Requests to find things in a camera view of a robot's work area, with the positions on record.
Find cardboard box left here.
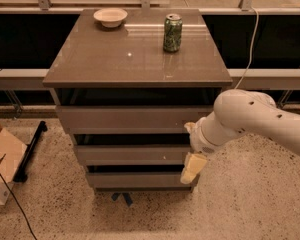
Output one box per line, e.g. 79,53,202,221
0,124,27,205

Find blue tape cross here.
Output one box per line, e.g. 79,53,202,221
111,192,133,207

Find green soda can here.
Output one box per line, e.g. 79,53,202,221
163,13,183,53

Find black cable on floor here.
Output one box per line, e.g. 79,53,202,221
0,157,39,240

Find white bowl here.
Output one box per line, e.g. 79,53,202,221
93,8,128,28

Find white cable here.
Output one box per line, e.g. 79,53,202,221
233,7,260,90

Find grey top drawer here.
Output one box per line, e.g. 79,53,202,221
56,106,212,134

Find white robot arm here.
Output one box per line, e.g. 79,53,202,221
181,89,300,184

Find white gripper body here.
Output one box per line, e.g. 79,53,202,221
189,117,223,154

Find grey drawer cabinet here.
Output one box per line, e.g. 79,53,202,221
43,9,232,192

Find black bar stand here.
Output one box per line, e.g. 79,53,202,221
13,121,47,182

